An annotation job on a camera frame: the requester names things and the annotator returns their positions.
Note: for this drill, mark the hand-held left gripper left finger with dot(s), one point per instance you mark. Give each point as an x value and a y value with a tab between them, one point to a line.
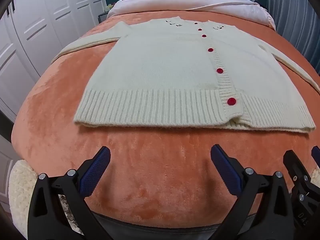
96	170

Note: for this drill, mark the orange plush blanket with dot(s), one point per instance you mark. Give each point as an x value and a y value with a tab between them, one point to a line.
155	170

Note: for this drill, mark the white duvet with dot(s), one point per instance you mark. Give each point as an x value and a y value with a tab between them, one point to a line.
200	2

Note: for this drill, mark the cream fluffy rug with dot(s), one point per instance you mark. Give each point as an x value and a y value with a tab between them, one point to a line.
18	192

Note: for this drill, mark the blue-grey curtain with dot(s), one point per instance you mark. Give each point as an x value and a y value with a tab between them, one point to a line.
295	17

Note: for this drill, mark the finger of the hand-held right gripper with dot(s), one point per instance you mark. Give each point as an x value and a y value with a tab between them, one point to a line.
316	155
293	162

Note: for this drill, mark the cream knit cardigan red buttons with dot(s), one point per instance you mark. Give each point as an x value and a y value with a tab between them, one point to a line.
170	75

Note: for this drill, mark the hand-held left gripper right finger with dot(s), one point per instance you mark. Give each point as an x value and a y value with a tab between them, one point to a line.
225	170

